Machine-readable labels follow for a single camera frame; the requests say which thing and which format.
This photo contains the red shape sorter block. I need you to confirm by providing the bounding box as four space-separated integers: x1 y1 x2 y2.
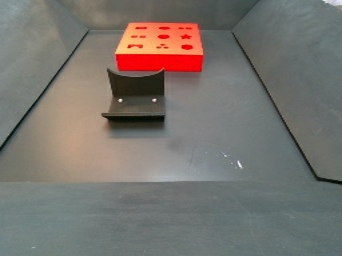
115 22 205 72

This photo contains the black curved holder stand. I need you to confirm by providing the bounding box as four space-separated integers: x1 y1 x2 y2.
102 69 166 120

